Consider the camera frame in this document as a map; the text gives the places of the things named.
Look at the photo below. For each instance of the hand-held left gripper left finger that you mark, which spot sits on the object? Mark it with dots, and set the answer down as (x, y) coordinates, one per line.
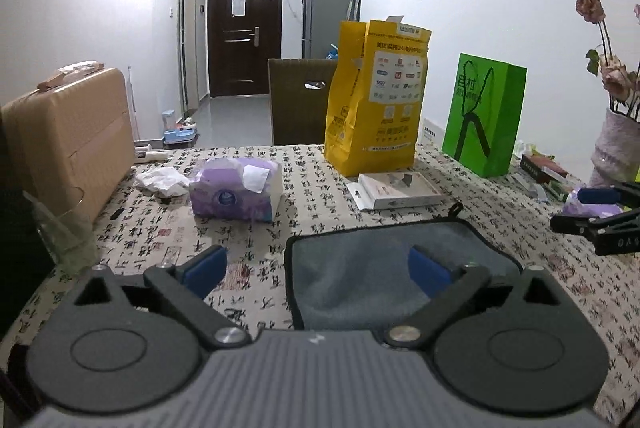
(206, 269)

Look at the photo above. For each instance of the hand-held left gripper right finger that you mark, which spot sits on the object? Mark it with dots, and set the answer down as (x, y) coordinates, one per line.
(429, 269)

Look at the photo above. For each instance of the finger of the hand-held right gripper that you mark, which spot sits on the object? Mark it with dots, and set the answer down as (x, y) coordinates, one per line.
(600, 196)
(607, 230)

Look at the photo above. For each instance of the grey towel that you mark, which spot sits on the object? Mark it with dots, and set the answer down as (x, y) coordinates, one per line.
(360, 268)

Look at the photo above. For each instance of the small purple tissue pack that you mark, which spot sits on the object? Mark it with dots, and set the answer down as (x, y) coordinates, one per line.
(590, 209)

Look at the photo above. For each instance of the grey vase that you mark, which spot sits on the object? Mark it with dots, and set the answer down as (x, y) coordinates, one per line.
(612, 148)

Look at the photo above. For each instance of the dark flat box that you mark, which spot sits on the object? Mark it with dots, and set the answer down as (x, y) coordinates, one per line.
(545, 168)

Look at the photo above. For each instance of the flat white box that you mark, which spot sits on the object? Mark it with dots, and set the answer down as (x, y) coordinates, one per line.
(395, 190)

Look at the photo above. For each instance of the crumpled white tissue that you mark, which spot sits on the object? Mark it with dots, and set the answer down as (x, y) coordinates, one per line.
(160, 180)

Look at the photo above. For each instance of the white tube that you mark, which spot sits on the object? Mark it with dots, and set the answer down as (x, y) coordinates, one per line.
(150, 155)

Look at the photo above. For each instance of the blue plastic basin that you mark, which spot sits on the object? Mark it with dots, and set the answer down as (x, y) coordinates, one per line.
(179, 135)

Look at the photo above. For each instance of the green paper bag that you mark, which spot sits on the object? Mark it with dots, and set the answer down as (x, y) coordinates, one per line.
(482, 113)

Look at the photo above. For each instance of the clear plastic cup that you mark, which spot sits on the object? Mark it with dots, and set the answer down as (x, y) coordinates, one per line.
(65, 233)

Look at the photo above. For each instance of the dried pink flowers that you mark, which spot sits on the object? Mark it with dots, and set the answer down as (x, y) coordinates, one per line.
(607, 48)

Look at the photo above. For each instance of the yellow paper bag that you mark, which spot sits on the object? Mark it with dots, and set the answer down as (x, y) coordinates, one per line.
(380, 108)

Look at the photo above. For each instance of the beige suitcase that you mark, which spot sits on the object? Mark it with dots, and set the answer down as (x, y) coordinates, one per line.
(70, 138)

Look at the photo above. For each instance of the dark brown door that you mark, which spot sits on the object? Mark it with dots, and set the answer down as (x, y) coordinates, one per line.
(245, 38)

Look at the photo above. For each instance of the plastic bag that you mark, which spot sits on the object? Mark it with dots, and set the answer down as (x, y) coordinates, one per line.
(72, 73)

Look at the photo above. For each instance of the white paper notice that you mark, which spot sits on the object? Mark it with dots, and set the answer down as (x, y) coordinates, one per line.
(238, 6)

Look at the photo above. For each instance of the grey refrigerator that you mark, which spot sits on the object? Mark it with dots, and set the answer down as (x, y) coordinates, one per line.
(325, 13)

